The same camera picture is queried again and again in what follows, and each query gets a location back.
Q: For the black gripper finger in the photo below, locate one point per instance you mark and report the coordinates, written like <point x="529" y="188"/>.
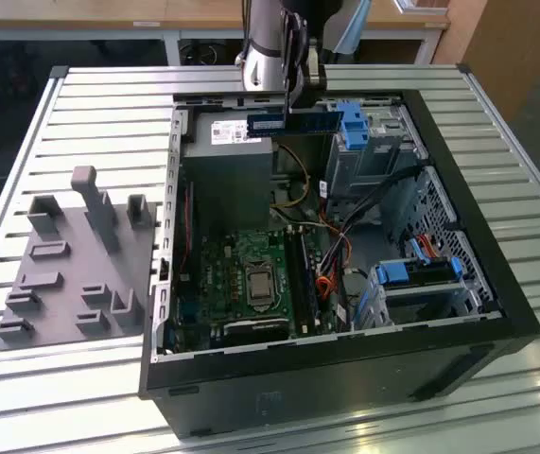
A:
<point x="316" y="66"/>
<point x="295" y="57"/>

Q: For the blue RAM stick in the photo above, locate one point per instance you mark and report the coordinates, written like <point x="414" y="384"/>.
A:
<point x="269" y="125"/>

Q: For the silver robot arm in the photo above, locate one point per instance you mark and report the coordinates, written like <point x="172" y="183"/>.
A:
<point x="262" y="28"/>

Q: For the black RAM slot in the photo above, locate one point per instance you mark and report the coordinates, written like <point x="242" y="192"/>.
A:
<point x="294" y="279"/>

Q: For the blue drive carrier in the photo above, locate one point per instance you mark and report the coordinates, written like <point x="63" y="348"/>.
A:
<point x="352" y="130"/>

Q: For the grey metal drive cage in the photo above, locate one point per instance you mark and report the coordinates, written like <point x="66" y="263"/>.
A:
<point x="378" y="156"/>

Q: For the grey power supply unit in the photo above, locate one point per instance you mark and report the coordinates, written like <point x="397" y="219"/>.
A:
<point x="227" y="179"/>

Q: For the wooden cabinet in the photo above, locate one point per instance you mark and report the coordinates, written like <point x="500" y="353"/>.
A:
<point x="510" y="47"/>

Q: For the green motherboard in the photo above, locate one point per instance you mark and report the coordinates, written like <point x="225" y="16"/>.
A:
<point x="222" y="265"/>

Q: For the blue disk carrier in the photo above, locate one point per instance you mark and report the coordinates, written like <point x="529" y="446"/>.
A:
<point x="395" y="273"/>

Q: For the silver CPU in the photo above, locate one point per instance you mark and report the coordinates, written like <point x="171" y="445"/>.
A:
<point x="259" y="288"/>

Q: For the grey metal disk bay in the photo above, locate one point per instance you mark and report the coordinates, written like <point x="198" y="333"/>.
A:
<point x="421" y="302"/>

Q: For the black graphics card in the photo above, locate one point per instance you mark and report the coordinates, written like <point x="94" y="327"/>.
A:
<point x="255" y="328"/>

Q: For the grey parts rack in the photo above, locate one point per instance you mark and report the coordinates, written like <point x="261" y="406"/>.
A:
<point x="75" y="284"/>

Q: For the black PC case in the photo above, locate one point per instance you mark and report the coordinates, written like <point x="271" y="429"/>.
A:
<point x="298" y="388"/>

